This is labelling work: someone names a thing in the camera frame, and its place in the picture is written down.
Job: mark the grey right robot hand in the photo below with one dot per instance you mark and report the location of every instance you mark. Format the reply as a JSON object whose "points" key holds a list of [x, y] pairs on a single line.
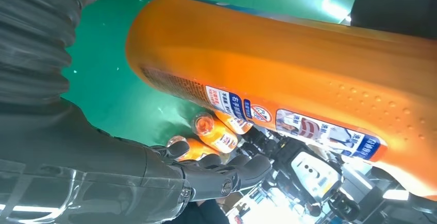
{"points": [[85, 174]]}

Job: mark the green table mat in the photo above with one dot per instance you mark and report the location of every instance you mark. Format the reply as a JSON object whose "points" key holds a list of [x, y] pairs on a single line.
{"points": [[109, 79]]}

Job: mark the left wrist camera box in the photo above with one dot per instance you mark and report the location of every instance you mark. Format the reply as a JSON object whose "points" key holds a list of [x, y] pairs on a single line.
{"points": [[314, 178]]}

